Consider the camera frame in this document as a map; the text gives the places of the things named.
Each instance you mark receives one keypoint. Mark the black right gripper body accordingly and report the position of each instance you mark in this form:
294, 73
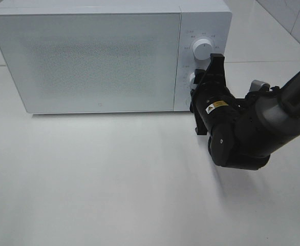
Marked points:
212, 104

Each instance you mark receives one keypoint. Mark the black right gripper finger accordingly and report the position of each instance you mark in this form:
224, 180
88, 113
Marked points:
199, 74
215, 72

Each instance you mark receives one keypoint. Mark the white timer knob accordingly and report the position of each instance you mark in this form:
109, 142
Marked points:
192, 83

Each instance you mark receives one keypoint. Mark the round white door button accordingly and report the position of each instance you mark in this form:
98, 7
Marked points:
188, 101

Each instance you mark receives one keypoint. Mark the white microwave door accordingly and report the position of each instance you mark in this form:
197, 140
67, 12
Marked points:
92, 63

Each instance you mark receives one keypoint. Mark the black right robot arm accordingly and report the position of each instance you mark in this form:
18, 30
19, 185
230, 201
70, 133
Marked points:
244, 132

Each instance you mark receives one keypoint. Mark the upper white power knob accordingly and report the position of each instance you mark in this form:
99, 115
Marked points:
202, 48

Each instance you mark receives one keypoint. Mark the white microwave oven body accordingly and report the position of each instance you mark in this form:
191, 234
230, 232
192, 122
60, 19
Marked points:
198, 19

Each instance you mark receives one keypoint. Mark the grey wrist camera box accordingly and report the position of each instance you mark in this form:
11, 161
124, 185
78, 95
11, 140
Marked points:
257, 85

